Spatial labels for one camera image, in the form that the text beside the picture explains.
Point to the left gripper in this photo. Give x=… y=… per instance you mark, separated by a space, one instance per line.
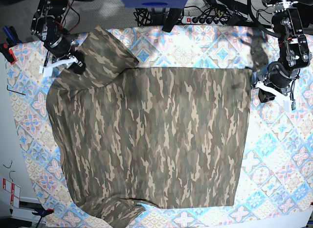
x=279 y=78

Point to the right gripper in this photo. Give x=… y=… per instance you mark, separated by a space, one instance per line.
x=65 y=47

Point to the camouflage T-shirt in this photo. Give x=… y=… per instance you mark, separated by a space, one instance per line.
x=128 y=136

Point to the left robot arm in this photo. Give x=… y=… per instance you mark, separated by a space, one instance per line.
x=293 y=47

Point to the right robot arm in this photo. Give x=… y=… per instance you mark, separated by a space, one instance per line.
x=47 y=26

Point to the black orange clamp upper left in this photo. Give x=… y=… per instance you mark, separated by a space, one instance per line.
x=12 y=40

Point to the patterned tablecloth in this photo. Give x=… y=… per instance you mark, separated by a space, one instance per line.
x=276 y=181

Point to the white power strip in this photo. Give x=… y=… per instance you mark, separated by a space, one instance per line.
x=192 y=20

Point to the red white label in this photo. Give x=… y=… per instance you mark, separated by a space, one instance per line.
x=10 y=193

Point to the black clamp lower left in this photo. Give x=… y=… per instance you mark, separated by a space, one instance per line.
x=42 y=213

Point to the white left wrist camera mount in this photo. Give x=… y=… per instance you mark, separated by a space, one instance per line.
x=283 y=96

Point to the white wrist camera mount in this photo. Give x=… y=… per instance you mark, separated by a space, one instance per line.
x=283 y=96
x=48 y=70

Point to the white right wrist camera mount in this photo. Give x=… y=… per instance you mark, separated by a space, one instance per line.
x=48 y=70

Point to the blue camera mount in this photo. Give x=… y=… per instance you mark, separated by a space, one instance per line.
x=154 y=3

